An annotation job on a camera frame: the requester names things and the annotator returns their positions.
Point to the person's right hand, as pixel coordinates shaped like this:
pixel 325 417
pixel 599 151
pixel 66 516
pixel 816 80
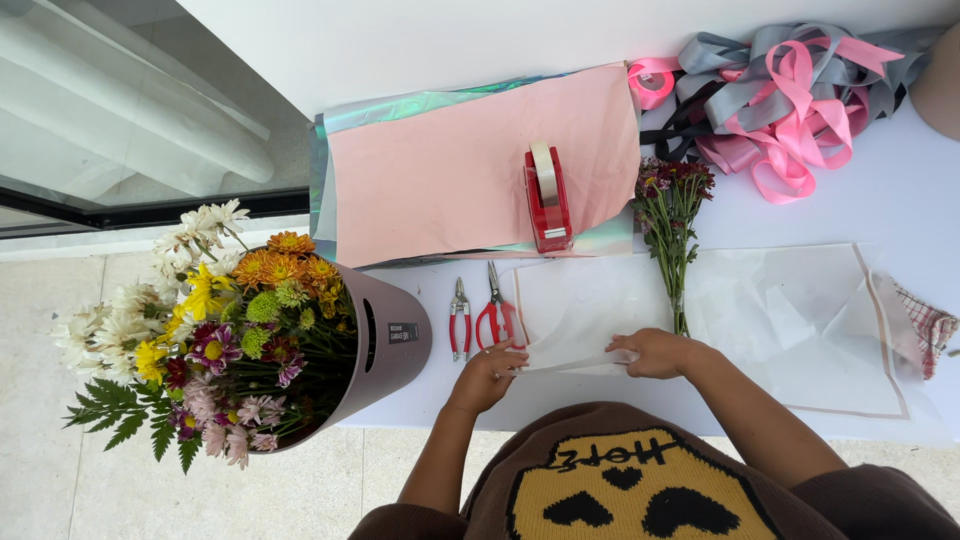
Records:
pixel 660 352

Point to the person's left hand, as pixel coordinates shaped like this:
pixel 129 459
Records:
pixel 480 382

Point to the white translucent wrapping sheet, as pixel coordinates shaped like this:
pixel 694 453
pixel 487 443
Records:
pixel 810 330
pixel 585 307

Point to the pink flower bucket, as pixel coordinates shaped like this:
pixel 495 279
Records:
pixel 390 330

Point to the dark red flower stem bunch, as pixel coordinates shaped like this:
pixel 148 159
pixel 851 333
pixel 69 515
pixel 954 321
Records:
pixel 667 217

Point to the brown and yellow knit sweater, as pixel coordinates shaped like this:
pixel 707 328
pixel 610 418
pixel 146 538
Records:
pixel 645 487

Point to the red tape dispenser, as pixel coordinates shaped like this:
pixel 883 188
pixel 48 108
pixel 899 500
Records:
pixel 547 217

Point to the pink wrapping paper sheet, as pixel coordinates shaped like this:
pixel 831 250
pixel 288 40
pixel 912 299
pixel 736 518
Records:
pixel 450 172

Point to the white tape roll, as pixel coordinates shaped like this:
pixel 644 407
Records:
pixel 545 172

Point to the loose black ribbon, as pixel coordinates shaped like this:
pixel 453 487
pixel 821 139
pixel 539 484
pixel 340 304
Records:
pixel 679 135

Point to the loose pink satin ribbon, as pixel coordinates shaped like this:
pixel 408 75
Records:
pixel 795 135

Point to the iridescent wrapping film sheet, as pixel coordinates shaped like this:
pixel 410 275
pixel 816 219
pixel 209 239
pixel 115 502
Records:
pixel 321 180

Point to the bunch of mixed chrysanthemums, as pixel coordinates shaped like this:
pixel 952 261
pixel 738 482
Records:
pixel 225 330

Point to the pink ribbon roll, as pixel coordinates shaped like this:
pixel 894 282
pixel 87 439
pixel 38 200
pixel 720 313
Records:
pixel 649 84

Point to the red checked cloth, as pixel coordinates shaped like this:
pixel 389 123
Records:
pixel 930 326

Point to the loose grey satin ribbon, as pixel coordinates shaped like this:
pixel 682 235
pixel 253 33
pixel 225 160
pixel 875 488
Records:
pixel 739 90

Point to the beige rounded object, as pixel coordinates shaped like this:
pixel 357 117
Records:
pixel 939 90

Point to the glass window with black frame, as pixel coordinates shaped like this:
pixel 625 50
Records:
pixel 112 112

